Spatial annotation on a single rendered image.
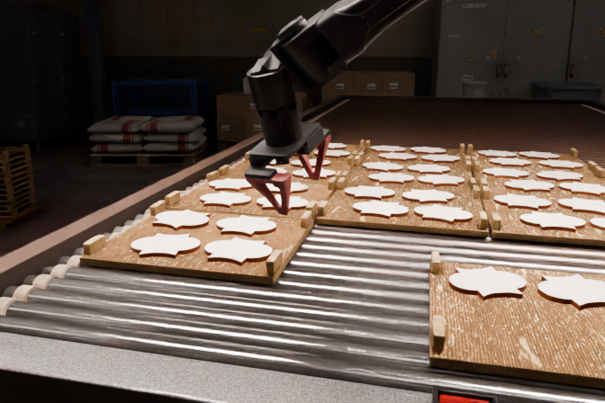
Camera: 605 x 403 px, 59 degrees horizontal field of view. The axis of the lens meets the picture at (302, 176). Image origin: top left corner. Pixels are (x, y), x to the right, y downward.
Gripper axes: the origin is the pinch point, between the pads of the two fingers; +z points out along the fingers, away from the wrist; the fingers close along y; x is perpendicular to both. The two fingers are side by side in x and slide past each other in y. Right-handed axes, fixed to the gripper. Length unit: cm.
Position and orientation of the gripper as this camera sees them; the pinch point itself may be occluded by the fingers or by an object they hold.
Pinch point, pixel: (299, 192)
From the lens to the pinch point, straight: 79.9
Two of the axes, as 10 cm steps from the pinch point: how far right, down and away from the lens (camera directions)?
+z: 2.2, 8.6, 4.7
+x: 8.5, 0.8, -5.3
